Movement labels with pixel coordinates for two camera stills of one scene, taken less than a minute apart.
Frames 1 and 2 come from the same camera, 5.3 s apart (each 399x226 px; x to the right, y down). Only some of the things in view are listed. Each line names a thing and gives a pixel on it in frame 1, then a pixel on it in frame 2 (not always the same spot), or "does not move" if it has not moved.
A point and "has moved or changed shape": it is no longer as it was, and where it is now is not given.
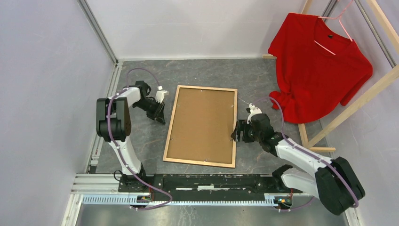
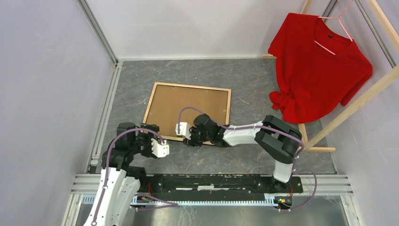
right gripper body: [249, 135] to [196, 137]
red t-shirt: [317, 65] does not move
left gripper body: [153, 108] to [143, 143]
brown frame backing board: [203, 125] has moved or changed shape
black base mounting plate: [204, 185] does not move
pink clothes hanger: [345, 28] does not move
